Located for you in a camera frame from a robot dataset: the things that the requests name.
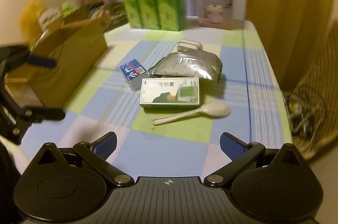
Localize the white plastic spoon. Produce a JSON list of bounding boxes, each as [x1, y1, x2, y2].
[[152, 101, 232, 126]]

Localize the green white medicine box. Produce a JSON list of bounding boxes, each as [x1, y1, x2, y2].
[[139, 78, 200, 108]]

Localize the yellow plastic bag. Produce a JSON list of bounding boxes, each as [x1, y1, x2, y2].
[[19, 0, 46, 45]]

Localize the brown cardboard box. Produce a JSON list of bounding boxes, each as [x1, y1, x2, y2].
[[5, 19, 107, 108]]

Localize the blue label clear box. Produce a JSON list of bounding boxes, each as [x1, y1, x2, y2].
[[120, 59, 150, 91]]

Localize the round snack tin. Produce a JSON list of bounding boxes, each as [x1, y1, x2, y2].
[[88, 2, 128, 32]]

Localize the silver foil pouch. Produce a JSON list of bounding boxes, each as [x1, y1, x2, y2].
[[149, 50, 222, 81]]

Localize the white plastic tray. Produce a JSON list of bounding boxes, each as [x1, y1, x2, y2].
[[177, 39, 203, 52]]

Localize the white appliance carton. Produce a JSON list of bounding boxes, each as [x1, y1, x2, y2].
[[198, 0, 233, 29]]

